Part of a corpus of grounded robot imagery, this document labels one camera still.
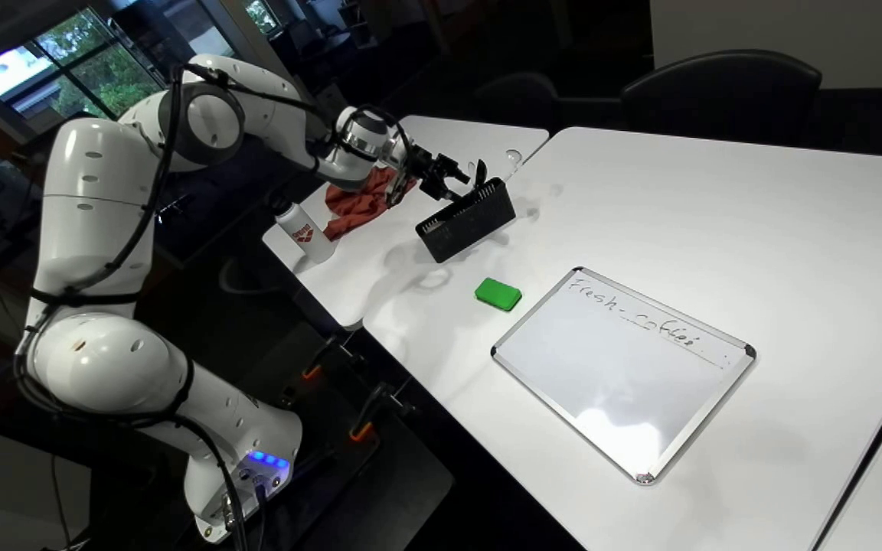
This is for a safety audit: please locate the large black office chair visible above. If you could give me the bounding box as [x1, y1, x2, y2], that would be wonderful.
[616, 45, 825, 147]

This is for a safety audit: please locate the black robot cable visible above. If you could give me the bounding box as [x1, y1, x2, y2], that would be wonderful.
[8, 59, 422, 548]

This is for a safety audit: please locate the white cup with red mark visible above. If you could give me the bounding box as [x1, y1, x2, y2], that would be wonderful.
[274, 199, 322, 268]

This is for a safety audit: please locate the silver framed whiteboard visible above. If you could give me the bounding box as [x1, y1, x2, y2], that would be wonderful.
[486, 263, 758, 485]

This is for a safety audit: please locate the clear plastic spoon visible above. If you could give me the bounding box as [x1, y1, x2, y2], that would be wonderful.
[495, 143, 529, 199]

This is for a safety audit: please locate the bright computer monitor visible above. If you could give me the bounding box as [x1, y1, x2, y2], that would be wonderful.
[0, 7, 145, 122]

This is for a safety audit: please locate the red cloth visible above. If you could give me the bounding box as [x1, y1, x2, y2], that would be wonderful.
[322, 165, 421, 246]

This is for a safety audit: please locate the green block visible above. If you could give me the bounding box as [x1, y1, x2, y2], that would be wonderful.
[471, 272, 525, 315]

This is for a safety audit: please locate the black clamp with orange handle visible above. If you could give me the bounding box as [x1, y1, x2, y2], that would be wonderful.
[298, 317, 369, 390]
[345, 381, 415, 448]

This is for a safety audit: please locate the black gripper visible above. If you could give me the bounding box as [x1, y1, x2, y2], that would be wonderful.
[396, 141, 475, 204]

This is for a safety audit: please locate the small black office chair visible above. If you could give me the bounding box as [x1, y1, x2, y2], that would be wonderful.
[469, 66, 570, 133]

